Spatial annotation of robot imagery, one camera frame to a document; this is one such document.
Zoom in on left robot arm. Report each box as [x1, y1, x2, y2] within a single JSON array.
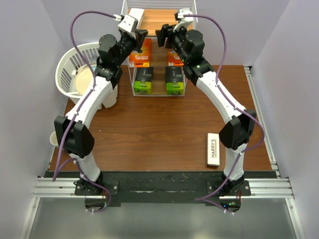
[[54, 29, 148, 195]]

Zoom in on orange Gillette razor pack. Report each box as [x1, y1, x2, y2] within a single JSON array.
[[129, 38, 152, 68], [167, 49, 183, 67]]

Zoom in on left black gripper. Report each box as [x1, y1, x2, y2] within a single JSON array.
[[114, 28, 148, 67]]

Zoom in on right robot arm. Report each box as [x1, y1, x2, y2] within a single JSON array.
[[156, 24, 256, 196]]

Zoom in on white wire wooden shelf unit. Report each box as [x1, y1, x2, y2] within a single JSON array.
[[122, 0, 197, 97]]

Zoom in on cream paper cup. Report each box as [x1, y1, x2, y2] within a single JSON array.
[[49, 131, 59, 147]]

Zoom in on green black razor box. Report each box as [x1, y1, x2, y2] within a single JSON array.
[[165, 66, 184, 96], [133, 67, 154, 95]]

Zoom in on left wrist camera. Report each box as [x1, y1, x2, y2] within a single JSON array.
[[114, 14, 138, 33]]

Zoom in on white Harry's box right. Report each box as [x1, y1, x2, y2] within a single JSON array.
[[207, 133, 220, 167]]

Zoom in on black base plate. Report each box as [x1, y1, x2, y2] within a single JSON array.
[[56, 171, 277, 207]]

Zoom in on cream and blue plate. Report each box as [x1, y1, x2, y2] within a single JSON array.
[[75, 66, 93, 96]]

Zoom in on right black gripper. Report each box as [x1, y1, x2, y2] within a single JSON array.
[[155, 22, 189, 65]]

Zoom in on aluminium rail frame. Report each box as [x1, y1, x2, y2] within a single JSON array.
[[21, 66, 303, 239]]

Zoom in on grey Harry's box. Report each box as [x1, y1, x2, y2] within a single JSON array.
[[128, 8, 145, 29]]

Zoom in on white plastic laundry basket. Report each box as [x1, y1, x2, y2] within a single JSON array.
[[55, 42, 119, 109]]

